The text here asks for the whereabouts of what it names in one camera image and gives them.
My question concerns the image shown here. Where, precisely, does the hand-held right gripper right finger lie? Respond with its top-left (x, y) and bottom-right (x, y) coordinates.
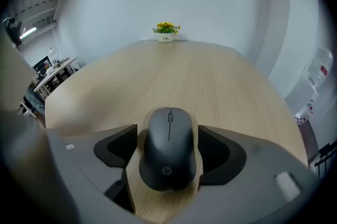
top-left (168, 124), bottom-right (325, 224)

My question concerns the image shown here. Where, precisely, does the white water dispenser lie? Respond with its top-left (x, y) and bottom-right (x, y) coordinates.
top-left (285, 77), bottom-right (320, 116)

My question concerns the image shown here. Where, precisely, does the black computer monitor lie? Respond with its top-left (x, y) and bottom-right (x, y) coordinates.
top-left (32, 55), bottom-right (53, 74)

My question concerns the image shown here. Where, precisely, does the white background desk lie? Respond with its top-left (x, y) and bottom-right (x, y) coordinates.
top-left (33, 56), bottom-right (80, 99)

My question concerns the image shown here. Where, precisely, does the black computer mouse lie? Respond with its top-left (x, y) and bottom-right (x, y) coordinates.
top-left (138, 107), bottom-right (198, 192)

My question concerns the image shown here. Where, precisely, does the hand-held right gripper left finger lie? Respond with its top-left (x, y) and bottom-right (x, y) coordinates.
top-left (46, 124), bottom-right (143, 224)

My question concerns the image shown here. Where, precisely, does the yellow flower plant white pot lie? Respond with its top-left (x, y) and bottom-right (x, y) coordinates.
top-left (152, 22), bottom-right (182, 43)

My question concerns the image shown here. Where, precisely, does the clear water dispenser bottle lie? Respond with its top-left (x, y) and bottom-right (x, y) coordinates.
top-left (306, 47), bottom-right (334, 88)

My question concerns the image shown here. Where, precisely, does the white desk lamp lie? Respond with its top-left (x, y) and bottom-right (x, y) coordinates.
top-left (48, 46), bottom-right (60, 65)

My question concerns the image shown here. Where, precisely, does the black metal fence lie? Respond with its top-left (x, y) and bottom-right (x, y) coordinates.
top-left (314, 140), bottom-right (337, 179)

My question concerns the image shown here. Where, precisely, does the fluorescent ceiling light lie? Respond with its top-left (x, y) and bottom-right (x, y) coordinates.
top-left (19, 26), bottom-right (38, 40)

